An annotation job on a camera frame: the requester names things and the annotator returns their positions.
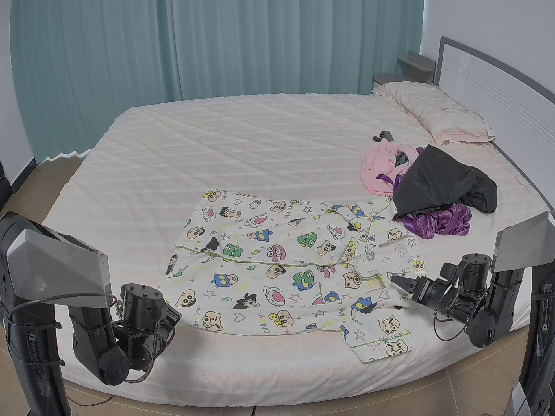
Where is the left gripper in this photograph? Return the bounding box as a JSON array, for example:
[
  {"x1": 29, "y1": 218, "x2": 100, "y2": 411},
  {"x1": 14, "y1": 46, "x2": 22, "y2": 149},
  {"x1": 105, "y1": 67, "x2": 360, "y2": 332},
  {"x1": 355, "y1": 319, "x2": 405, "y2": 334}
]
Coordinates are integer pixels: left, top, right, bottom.
[{"x1": 149, "y1": 305, "x2": 183, "y2": 348}]

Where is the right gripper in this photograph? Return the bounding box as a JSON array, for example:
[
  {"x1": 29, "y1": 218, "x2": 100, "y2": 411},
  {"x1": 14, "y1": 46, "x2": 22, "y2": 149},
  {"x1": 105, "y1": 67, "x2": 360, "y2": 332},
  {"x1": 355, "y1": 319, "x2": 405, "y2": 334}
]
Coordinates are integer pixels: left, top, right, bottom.
[{"x1": 390, "y1": 275, "x2": 460, "y2": 309}]

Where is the white printed pyjama top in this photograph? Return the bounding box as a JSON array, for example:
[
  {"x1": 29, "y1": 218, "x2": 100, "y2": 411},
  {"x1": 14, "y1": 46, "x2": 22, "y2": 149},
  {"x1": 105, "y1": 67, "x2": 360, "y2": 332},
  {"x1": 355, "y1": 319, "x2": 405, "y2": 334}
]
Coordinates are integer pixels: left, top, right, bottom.
[{"x1": 165, "y1": 189, "x2": 428, "y2": 364}]

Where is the bed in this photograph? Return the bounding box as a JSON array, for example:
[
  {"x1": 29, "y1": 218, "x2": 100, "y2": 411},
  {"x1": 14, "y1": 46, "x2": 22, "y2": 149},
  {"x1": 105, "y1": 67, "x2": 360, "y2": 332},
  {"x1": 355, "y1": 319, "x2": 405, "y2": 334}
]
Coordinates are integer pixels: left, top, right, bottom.
[{"x1": 37, "y1": 36, "x2": 555, "y2": 408}]

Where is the purple satin garment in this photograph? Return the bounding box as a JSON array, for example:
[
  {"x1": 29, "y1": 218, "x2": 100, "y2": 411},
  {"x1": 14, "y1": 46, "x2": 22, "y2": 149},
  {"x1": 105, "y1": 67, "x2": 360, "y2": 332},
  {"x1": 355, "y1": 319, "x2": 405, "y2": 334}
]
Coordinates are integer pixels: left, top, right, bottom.
[{"x1": 375, "y1": 146, "x2": 473, "y2": 239}]

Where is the black garment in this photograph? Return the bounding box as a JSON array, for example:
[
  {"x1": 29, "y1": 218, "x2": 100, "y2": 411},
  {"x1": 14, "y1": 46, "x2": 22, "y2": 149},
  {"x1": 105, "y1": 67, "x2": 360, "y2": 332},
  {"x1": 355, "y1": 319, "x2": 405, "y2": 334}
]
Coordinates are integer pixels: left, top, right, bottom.
[{"x1": 391, "y1": 144, "x2": 498, "y2": 221}]

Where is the pink garment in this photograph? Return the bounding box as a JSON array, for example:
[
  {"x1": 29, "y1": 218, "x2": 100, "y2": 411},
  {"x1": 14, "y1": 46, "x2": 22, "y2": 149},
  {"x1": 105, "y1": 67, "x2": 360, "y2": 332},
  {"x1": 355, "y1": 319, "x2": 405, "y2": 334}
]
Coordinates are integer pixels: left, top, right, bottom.
[{"x1": 361, "y1": 140, "x2": 428, "y2": 196}]

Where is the dark grey garment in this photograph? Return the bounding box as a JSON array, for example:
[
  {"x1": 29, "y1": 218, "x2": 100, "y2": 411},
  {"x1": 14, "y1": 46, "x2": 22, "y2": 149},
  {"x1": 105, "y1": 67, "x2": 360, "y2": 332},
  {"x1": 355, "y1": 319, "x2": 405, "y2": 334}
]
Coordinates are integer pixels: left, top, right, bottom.
[{"x1": 373, "y1": 130, "x2": 419, "y2": 174}]

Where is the pale pink pillow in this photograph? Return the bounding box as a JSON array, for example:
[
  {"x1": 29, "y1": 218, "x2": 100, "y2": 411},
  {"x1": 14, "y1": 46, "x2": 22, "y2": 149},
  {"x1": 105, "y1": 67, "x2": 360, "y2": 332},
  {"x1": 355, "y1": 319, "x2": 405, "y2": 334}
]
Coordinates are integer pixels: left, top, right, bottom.
[{"x1": 371, "y1": 81, "x2": 496, "y2": 147}]

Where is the black padded chair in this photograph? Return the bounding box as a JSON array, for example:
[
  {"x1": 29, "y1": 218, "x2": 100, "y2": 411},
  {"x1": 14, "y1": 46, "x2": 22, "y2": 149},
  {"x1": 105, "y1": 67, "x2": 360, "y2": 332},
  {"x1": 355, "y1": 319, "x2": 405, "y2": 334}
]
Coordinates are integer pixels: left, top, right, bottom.
[{"x1": 0, "y1": 159, "x2": 11, "y2": 209}]

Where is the grey bedside table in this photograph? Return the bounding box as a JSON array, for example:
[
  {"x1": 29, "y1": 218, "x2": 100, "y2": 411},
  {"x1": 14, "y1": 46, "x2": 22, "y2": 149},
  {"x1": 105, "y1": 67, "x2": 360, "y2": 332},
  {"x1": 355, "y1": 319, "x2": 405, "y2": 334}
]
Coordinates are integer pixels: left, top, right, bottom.
[{"x1": 373, "y1": 50, "x2": 436, "y2": 86}]

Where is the blue-green curtain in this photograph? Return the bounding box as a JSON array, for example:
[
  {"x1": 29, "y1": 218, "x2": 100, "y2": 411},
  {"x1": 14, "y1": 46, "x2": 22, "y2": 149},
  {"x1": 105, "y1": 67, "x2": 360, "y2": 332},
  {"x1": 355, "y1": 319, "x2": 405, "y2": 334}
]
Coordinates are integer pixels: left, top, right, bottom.
[{"x1": 11, "y1": 0, "x2": 426, "y2": 164}]

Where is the thin black cable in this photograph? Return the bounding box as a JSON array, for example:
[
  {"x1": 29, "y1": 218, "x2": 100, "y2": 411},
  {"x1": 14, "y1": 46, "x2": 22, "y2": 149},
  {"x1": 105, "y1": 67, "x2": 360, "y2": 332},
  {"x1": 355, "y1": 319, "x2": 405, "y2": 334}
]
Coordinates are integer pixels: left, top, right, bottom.
[{"x1": 65, "y1": 393, "x2": 114, "y2": 407}]

